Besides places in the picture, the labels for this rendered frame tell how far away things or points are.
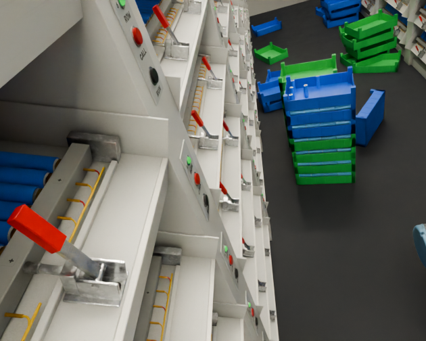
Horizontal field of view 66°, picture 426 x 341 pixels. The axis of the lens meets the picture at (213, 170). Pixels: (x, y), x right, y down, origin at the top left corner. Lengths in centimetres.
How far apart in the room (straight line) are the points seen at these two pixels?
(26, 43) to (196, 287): 36
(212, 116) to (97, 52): 50
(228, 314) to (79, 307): 42
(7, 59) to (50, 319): 17
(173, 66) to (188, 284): 34
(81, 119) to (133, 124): 5
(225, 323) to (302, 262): 94
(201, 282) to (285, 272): 108
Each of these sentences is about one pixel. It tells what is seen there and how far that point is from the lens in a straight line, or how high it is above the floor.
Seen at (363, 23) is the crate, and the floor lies 26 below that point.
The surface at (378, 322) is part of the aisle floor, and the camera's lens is 144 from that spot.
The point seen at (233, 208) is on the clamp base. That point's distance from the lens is 81.
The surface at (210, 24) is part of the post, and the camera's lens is 103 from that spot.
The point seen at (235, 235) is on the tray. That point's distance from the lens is 77.
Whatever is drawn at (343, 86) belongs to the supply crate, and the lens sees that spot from 169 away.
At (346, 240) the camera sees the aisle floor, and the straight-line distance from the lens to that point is 162.
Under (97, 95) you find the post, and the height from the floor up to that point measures 120.
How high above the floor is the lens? 131
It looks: 38 degrees down
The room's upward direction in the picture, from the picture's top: 20 degrees counter-clockwise
